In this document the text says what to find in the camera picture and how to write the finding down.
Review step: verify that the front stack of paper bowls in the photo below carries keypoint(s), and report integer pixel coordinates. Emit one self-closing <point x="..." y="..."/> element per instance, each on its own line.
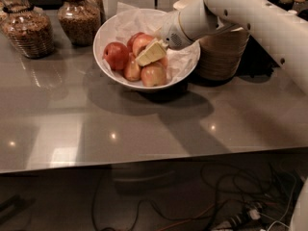
<point x="221" y="55"/>

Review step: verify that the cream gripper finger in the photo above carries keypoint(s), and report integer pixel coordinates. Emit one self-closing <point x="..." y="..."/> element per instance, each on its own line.
<point x="153" y="52"/>

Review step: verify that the white ceramic bowl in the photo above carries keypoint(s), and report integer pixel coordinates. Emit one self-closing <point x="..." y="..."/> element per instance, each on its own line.
<point x="106" y="36"/>

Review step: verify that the left red apple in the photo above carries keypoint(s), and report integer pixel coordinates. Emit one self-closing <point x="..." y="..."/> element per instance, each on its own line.
<point x="116" y="54"/>

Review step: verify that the middle yellow apple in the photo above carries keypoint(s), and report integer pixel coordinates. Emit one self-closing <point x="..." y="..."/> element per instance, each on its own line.
<point x="132" y="71"/>

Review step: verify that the glass cereal jar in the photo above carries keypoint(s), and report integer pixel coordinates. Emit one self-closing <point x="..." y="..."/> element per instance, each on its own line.
<point x="28" y="29"/>
<point x="80" y="20"/>

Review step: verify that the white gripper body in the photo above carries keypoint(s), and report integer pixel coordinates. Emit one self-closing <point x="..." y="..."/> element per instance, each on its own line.
<point x="170" y="30"/>

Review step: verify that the middle glass cereal jar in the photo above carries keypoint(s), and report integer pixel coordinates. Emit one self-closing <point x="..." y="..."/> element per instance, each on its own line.
<point x="80" y="20"/>

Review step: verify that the back dark red apple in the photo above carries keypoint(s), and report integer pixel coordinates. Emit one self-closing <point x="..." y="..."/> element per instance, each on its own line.
<point x="131" y="40"/>

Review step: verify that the power strip on floor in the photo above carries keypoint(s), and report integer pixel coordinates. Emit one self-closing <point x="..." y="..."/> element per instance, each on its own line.
<point x="244" y="217"/>

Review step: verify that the dark bottle with cap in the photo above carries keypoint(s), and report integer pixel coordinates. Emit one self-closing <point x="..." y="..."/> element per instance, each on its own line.
<point x="285" y="4"/>

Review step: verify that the right partly hidden apple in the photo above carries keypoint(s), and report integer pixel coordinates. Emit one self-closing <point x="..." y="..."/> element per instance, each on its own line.
<point x="164" y="62"/>

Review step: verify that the front yellow red apple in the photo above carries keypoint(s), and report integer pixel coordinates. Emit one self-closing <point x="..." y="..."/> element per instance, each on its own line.
<point x="154" y="75"/>

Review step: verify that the black condiment organizer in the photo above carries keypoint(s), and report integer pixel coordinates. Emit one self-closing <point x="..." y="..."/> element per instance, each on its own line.
<point x="255" y="61"/>

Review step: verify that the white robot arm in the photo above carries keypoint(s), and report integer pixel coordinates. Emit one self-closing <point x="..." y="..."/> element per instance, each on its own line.
<point x="283" y="35"/>

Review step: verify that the left glass cereal jar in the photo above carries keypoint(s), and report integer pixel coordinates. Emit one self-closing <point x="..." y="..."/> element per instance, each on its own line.
<point x="28" y="29"/>

